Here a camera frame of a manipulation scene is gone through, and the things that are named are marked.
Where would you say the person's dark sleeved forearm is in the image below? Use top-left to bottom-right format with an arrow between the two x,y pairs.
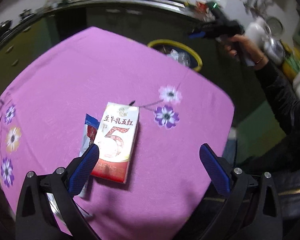
255,62 -> 300,151

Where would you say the black wok on stove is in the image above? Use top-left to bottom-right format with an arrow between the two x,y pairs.
0,20 -> 12,37

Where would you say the person's right hand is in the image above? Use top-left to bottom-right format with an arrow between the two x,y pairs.
227,34 -> 269,70

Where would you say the yellow rimmed black trash bin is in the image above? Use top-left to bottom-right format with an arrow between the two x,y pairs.
147,39 -> 203,72

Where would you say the white red milk carton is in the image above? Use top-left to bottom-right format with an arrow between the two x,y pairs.
91,102 -> 139,184

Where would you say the blue white powder sachet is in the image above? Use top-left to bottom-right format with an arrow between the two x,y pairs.
79,114 -> 100,200

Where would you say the pink floral tablecloth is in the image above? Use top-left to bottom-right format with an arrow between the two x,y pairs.
0,27 -> 234,239

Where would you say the white electric kettle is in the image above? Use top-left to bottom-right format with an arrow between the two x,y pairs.
244,17 -> 269,49

